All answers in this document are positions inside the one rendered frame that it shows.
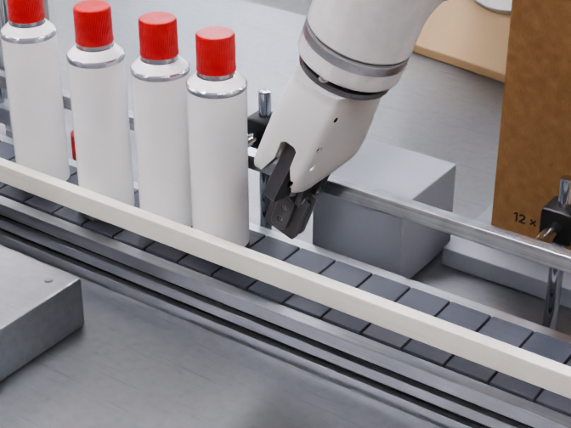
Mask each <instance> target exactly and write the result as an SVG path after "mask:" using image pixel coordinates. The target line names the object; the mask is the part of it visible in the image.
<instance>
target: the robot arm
mask: <svg viewBox="0 0 571 428"><path fill-rule="evenodd" d="M446 1H449V0H313V1H312V3H311V6H310V8H309V11H308V15H307V18H306V20H305V22H304V25H303V28H302V32H301V34H300V37H299V39H298V43H297V46H298V51H299V53H300V54H299V62H300V65H299V66H298V67H297V68H296V70H295V72H294V73H293V75H292V76H291V79H290V81H288V83H287V85H286V87H285V89H284V91H283V93H282V94H281V96H280V99H279V101H278V103H277V105H276V106H275V109H274V112H273V114H272V115H271V118H270V120H269V123H268V125H267V127H266V130H265V132H264V135H263V138H262V140H261V142H260V144H259V146H258V149H257V153H256V155H255V159H254V165H255V166H256V167H258V168H259V169H261V170H262V169H263V168H265V167H266V166H268V165H270V164H271V163H273V162H275V161H277V160H278V159H279V160H278V162H277V164H276V166H275V168H274V170H273V172H272V174H271V176H270V178H269V180H268V182H267V184H266V186H265V188H264V190H263V194H264V195H265V196H267V197H268V198H269V199H271V200H272V201H271V203H270V206H269V209H268V212H267V214H266V217H265V218H266V221H267V222H268V223H270V224H271V225H272V226H274V227H275V228H277V229H278V230H279V231H281V233H283V234H284V235H286V236H287V237H288V238H290V239H294V238H296V237H297V236H298V234H300V233H302V232H303V231H304V230H305V228H306V226H307V224H308V220H309V218H310V216H311V214H312V211H313V209H314V206H315V203H316V201H317V199H315V198H314V197H313V195H314V196H318V195H319V194H320V193H321V191H322V190H323V188H324V186H325V184H326V182H327V180H328V178H329V176H330V175H331V173H332V172H334V171H335V170H336V169H337V168H339V167H340V166H342V165H343V164H345V163H346V162H347V161H349V160H350V159H351V158H353V157H354V156H355V155H356V153H357V152H358V151H359V149H360V147H361V145H362V143H363V142H364V140H365V137H366V135H367V133H368V131H369V129H370V126H371V123H372V121H373V119H374V116H375V114H376V110H377V108H378V105H379V103H380V100H381V97H382V96H384V95H386V94H387V92H388V91H389V90H390V89H391V88H392V87H395V86H396V85H397V84H398V83H399V81H400V78H401V76H402V75H403V72H404V71H405V70H406V69H407V67H408V64H409V62H408V61H409V58H410V56H411V53H412V51H413V48H414V46H415V45H416V41H417V39H418V37H419V35H420V33H421V30H422V28H423V26H424V24H425V23H426V21H427V19H428V17H429V16H430V15H431V13H432V12H433V11H434V10H435V9H436V8H437V7H438V6H439V5H440V4H441V3H444V2H446ZM474 1H475V2H476V3H478V4H479V5H480V6H482V7H484V8H486V9H487V10H490V11H493V12H496V13H499V14H511V11H512V0H474Z"/></svg>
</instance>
